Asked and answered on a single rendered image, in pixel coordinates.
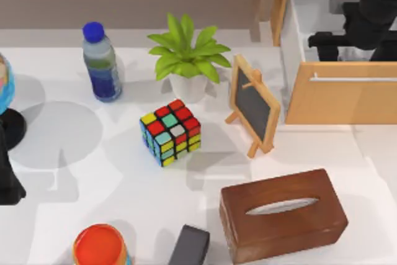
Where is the grey drawer inside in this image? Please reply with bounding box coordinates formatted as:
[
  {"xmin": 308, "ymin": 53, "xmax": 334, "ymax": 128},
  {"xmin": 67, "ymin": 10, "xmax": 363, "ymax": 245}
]
[{"xmin": 280, "ymin": 0, "xmax": 397, "ymax": 117}]

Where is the pale wooden drawer front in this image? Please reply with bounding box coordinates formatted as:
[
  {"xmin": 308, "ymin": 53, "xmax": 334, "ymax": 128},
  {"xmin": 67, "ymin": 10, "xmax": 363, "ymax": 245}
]
[{"xmin": 284, "ymin": 61, "xmax": 397, "ymax": 125}]

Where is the wooden framed blackboard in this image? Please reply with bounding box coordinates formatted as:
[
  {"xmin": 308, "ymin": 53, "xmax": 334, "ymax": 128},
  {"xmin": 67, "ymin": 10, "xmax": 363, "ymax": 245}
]
[{"xmin": 224, "ymin": 54, "xmax": 282, "ymax": 159}]

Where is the green plant in white pot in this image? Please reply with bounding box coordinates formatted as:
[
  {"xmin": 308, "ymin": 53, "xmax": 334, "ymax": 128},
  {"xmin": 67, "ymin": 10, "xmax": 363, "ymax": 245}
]
[{"xmin": 146, "ymin": 12, "xmax": 233, "ymax": 104}]

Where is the brown wooden tissue box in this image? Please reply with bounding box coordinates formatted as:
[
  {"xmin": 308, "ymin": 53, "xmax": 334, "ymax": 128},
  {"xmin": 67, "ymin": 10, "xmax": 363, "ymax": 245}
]
[{"xmin": 218, "ymin": 168, "xmax": 349, "ymax": 264}]

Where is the multicoloured puzzle cube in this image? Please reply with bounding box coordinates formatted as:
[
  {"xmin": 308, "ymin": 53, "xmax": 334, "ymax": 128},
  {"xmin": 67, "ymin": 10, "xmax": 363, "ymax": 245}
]
[{"xmin": 139, "ymin": 99, "xmax": 202, "ymax": 168}]

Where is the wooden open shelf unit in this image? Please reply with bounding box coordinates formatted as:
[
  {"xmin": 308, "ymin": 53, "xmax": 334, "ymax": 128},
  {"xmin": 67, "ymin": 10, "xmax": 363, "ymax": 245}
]
[{"xmin": 0, "ymin": 0, "xmax": 280, "ymax": 43}]

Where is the clear bottle with blue cap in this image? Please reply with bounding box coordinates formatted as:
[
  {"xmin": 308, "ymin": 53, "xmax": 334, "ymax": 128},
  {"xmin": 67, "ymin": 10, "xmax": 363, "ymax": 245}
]
[{"xmin": 81, "ymin": 21, "xmax": 123, "ymax": 104}]

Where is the dark grey stapler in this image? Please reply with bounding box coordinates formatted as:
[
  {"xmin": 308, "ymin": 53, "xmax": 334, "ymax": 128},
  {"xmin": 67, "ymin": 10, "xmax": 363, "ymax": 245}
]
[{"xmin": 166, "ymin": 223, "xmax": 211, "ymax": 265}]

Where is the blue globe on black stand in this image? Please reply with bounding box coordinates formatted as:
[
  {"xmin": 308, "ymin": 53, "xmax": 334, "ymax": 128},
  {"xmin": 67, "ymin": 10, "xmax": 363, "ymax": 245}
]
[{"xmin": 0, "ymin": 53, "xmax": 27, "ymax": 151}]

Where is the long metal drawer handle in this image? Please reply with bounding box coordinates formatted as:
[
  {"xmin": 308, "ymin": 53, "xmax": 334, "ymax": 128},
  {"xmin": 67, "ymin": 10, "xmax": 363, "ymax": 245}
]
[{"xmin": 309, "ymin": 73, "xmax": 397, "ymax": 83}]

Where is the wooden cupboard frame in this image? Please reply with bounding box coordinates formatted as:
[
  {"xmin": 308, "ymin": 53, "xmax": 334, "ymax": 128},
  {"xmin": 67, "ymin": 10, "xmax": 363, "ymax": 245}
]
[{"xmin": 270, "ymin": 0, "xmax": 355, "ymax": 47}]

